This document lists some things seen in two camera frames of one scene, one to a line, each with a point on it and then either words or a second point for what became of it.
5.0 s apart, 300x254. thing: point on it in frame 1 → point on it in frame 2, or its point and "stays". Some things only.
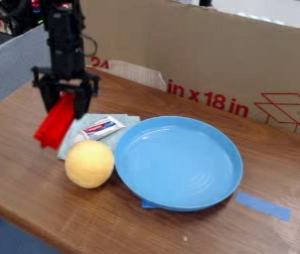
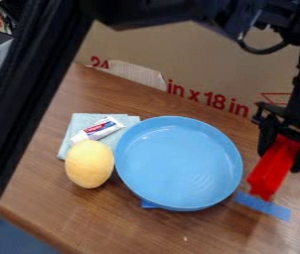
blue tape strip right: [262, 205] stays
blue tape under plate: [147, 204] stays
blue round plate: [179, 163] stays
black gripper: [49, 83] → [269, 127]
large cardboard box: [242, 63] stays
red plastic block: [55, 123] → [272, 169]
